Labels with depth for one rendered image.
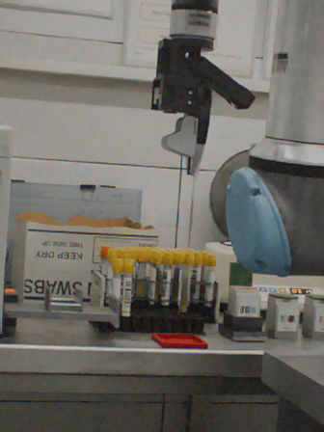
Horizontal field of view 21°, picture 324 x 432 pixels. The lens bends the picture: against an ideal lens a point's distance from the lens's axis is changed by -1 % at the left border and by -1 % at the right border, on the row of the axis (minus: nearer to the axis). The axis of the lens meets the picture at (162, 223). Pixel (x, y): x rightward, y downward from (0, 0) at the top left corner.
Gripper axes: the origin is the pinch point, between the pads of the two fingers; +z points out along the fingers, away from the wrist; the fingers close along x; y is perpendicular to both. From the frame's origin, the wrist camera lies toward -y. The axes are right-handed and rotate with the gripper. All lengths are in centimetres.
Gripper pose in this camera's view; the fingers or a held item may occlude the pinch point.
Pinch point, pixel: (195, 167)
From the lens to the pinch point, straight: 143.2
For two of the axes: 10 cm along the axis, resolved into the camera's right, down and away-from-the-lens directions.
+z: -0.8, 9.9, 0.7
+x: 2.3, 0.8, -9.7
